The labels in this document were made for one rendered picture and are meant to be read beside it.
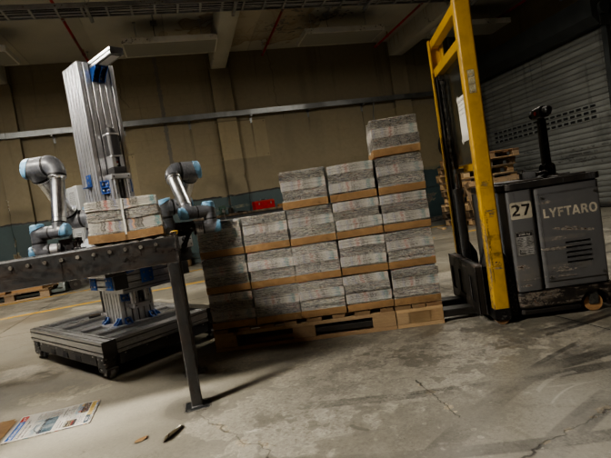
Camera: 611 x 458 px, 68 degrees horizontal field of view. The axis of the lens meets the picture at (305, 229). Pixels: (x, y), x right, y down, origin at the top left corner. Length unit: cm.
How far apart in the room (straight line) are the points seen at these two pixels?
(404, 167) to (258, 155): 707
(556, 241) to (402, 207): 88
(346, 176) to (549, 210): 116
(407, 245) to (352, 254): 34
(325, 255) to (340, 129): 758
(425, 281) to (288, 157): 725
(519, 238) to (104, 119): 279
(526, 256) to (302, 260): 130
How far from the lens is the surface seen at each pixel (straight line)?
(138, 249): 216
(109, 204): 264
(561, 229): 293
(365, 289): 286
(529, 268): 289
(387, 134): 285
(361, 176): 281
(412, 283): 289
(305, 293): 287
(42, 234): 288
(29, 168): 300
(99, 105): 352
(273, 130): 986
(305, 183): 282
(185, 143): 963
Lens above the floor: 85
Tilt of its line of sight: 3 degrees down
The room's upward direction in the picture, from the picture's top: 9 degrees counter-clockwise
